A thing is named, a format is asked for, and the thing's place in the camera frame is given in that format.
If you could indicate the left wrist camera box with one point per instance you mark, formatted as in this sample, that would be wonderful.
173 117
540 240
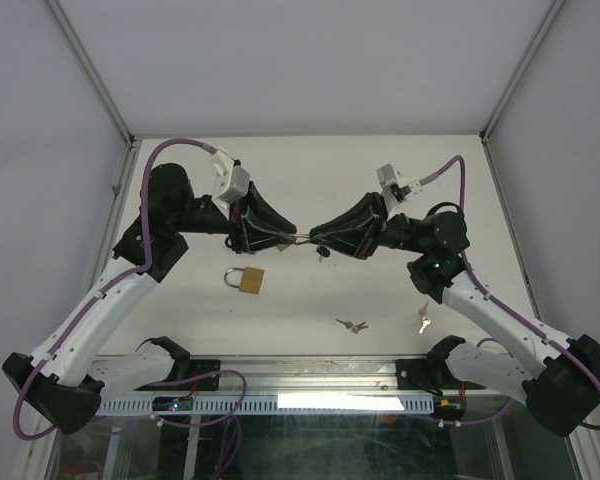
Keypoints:
231 182

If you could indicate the aluminium frame post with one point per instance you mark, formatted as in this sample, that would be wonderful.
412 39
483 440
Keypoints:
539 36
67 31

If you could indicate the aluminium frame post right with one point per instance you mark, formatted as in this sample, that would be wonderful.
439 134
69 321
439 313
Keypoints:
539 36

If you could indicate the black-headed key bunch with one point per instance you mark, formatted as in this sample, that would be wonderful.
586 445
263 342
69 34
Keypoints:
322 251

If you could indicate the aluminium frame post left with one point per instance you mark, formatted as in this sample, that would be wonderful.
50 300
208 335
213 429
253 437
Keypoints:
67 31

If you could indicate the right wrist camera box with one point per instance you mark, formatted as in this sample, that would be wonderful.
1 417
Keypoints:
396 189

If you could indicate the large brass padlock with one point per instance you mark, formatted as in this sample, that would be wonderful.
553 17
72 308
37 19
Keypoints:
246 280

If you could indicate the slotted cable duct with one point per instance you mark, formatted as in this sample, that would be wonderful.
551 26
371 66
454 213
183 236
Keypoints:
278 404

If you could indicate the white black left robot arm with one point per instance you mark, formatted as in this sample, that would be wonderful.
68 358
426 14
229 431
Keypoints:
146 253

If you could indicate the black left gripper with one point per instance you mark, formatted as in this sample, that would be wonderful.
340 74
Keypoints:
255 225

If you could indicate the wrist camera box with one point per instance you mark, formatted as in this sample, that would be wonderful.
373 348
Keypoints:
231 182
396 189

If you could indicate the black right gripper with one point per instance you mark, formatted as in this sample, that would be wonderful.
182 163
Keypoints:
358 230

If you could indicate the silver key pair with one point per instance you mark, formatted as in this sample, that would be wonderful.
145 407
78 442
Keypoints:
423 320

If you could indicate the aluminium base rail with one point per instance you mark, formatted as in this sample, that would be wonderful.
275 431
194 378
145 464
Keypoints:
305 372

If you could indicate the small silver key bunch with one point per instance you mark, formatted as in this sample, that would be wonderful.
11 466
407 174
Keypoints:
352 327

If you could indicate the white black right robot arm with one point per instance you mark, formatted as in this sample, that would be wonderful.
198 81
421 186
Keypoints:
555 376

